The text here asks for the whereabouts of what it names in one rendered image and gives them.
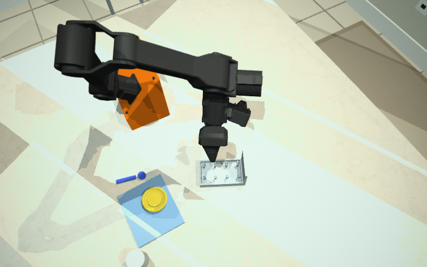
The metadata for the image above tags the yellow plate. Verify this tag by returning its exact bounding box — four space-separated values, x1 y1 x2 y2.
142 187 167 212

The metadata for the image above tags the light blue flat mat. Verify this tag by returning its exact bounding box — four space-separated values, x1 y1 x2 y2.
117 174 184 248

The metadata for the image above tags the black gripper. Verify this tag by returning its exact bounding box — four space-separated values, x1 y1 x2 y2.
198 95 228 162

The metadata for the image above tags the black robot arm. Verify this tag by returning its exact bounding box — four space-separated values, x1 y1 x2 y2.
54 20 263 127

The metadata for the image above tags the grey dish rack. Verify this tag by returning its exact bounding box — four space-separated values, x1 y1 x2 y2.
199 150 248 187

